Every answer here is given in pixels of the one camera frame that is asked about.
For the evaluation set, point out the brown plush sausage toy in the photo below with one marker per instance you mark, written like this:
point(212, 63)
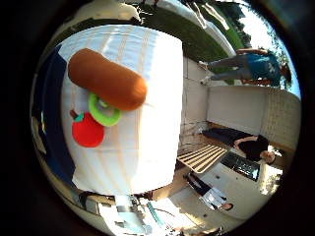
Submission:
point(108, 80)

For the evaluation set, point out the red plush apple toy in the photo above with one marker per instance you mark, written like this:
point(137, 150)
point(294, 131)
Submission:
point(88, 132)

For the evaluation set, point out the blue plastic container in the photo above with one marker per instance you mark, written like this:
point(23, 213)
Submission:
point(49, 108)

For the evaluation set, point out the white table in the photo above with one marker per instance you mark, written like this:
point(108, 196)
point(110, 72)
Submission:
point(144, 147)

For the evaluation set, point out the wooden slatted bench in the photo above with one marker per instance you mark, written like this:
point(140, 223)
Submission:
point(201, 157)

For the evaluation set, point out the person in white shirt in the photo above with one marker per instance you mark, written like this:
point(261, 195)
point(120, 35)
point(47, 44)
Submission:
point(213, 196)

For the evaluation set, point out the person in black shirt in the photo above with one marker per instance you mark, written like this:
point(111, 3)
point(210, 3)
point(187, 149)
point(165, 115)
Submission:
point(252, 146)

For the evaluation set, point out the person in blue shirt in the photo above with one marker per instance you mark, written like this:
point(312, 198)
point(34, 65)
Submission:
point(259, 67)

